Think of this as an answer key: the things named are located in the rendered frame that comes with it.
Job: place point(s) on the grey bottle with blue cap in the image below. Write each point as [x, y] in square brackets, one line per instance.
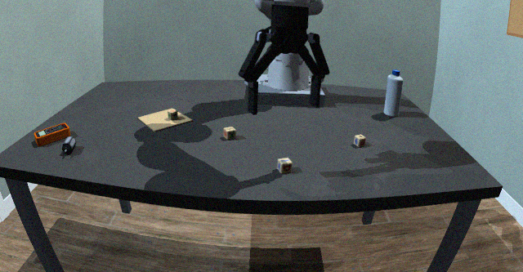
[393, 95]

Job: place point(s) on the orange digital multimeter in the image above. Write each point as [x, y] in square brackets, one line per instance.
[52, 134]

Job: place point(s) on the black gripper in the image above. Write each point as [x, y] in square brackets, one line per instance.
[286, 38]

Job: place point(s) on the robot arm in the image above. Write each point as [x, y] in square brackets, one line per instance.
[288, 72]

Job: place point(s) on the beige mat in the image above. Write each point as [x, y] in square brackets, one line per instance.
[159, 121]

